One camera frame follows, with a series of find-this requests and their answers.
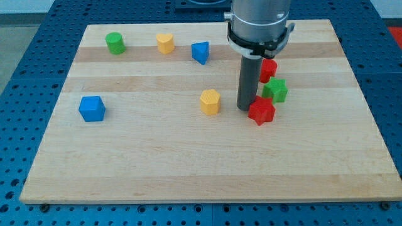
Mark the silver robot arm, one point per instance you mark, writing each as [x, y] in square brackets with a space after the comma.
[257, 28]

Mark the blue cube block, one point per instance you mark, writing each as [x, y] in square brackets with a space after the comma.
[92, 108]

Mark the yellow hexagon block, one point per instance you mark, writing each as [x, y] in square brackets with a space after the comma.
[210, 102]

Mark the wooden board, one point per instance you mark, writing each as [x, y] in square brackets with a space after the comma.
[155, 145]

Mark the red star block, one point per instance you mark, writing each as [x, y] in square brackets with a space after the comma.
[262, 110]

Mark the blue triangle block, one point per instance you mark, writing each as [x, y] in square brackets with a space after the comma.
[200, 52]

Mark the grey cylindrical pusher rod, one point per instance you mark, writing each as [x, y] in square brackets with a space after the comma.
[248, 82]

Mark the yellow heart block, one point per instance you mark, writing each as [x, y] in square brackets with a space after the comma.
[165, 43]

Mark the green star block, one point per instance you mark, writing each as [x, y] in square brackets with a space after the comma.
[276, 89]

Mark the red cylinder block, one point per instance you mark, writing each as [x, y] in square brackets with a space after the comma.
[268, 70]

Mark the green cylinder block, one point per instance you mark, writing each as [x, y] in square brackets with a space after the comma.
[115, 44]

